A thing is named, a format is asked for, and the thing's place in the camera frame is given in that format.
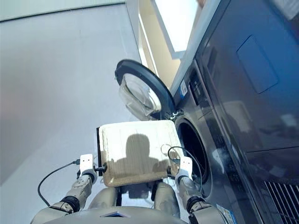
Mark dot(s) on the pale woven laundry basket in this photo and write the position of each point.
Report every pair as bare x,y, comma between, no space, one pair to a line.
140,130

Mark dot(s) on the round washing machine door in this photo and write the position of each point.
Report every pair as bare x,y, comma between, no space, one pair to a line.
137,95

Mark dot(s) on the grey washing machine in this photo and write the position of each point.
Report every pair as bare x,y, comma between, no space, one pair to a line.
233,116

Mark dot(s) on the silver robot leg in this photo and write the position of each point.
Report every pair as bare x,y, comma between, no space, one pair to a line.
105,198
165,198

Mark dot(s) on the silver robot torso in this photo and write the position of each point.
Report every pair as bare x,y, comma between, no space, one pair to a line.
81,217

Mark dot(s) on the small blue white sticker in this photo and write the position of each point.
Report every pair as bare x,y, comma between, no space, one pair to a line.
223,211

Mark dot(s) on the blue white energy label sticker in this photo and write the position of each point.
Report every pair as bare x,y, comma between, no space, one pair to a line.
184,88

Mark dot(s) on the metal vent grille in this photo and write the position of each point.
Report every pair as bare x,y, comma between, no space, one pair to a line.
285,203

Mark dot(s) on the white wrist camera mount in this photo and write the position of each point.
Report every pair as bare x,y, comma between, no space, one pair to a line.
186,164
86,163

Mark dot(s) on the pale door frame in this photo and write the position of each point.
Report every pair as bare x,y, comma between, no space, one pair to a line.
163,23

